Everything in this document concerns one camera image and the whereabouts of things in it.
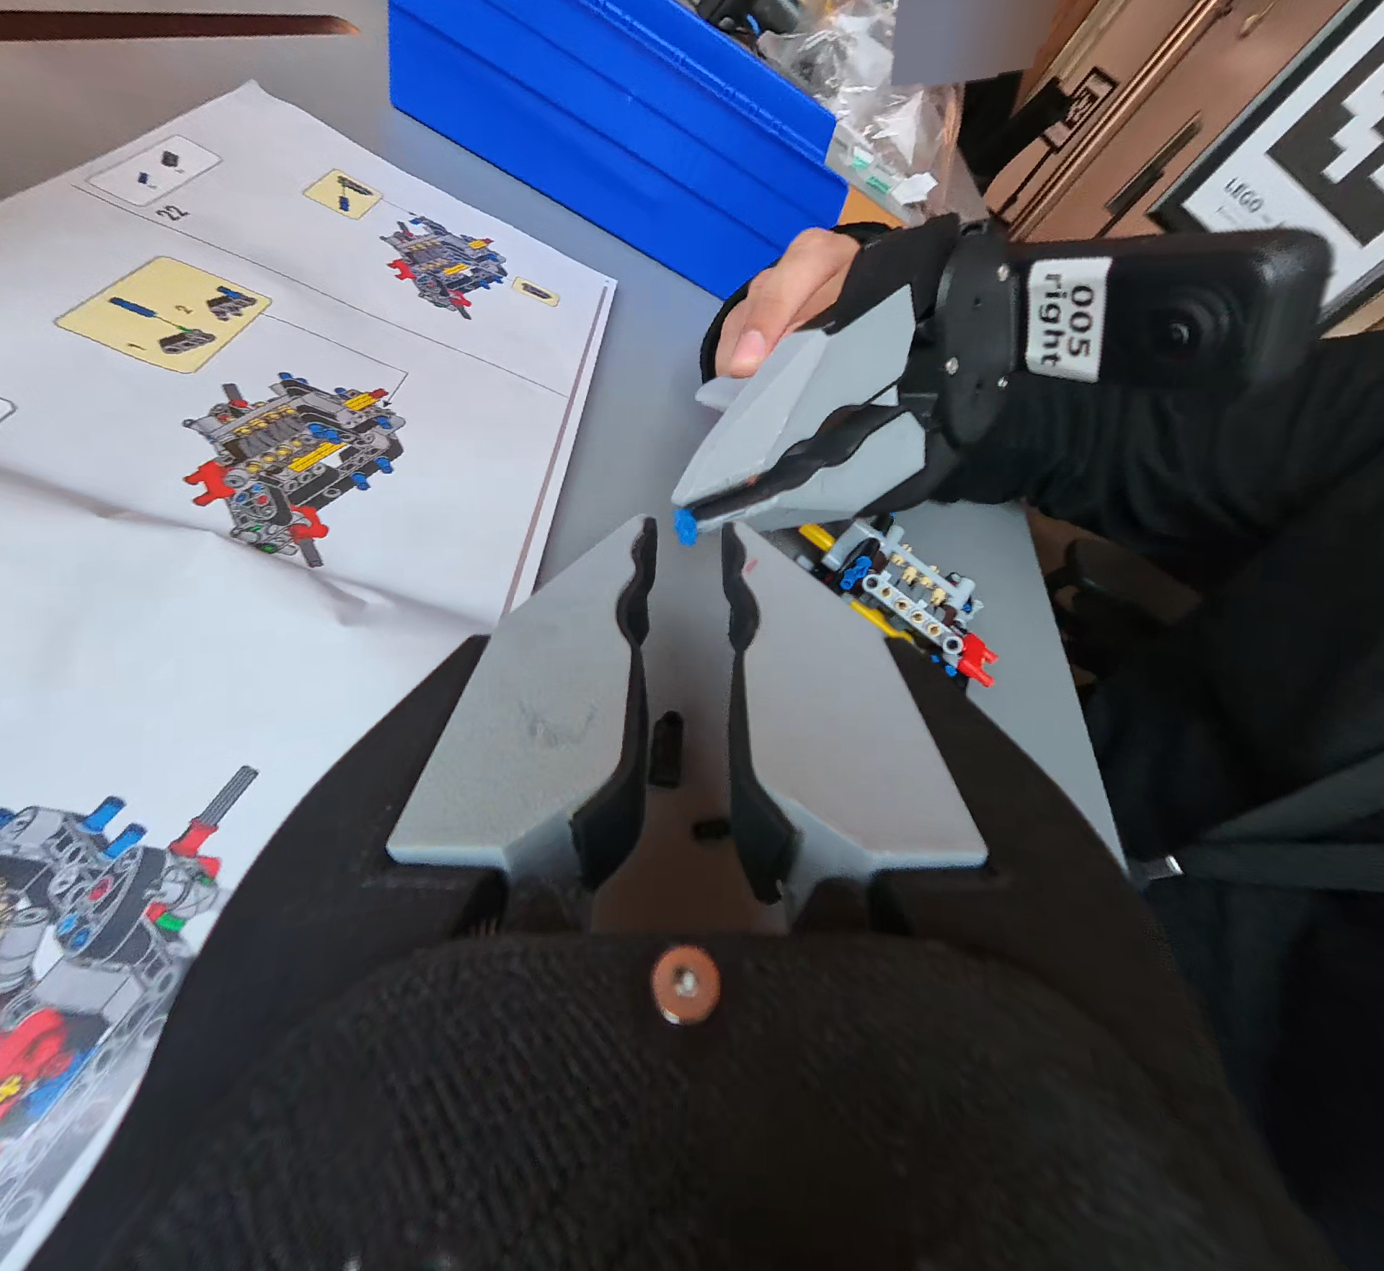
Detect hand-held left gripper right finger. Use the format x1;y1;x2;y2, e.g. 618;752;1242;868
718;521;988;907

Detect person's dark clothed body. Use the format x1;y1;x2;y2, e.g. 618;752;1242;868
1032;491;1384;1271

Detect person's right hand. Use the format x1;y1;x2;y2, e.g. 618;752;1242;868
716;226;867;382

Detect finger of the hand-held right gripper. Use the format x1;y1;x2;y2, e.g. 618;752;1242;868
690;408;934;533
671;291;924;518

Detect blue plastic bin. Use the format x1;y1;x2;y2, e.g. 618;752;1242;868
381;0;850;300

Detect person's right forearm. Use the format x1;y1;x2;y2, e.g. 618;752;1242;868
928;330;1384;580

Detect framed black white marker sign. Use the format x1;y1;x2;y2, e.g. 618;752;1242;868
1145;0;1384;323

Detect partly built lego assembly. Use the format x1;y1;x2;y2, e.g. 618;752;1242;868
797;516;1002;690

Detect wooden cabinet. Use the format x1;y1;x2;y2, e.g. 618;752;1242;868
981;0;1384;247

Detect pile of clear plastic bags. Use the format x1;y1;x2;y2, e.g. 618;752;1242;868
756;20;966;225

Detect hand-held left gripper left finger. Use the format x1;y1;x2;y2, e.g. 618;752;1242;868
385;514;661;892

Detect lego instruction booklet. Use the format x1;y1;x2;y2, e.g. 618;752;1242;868
0;79;620;1263

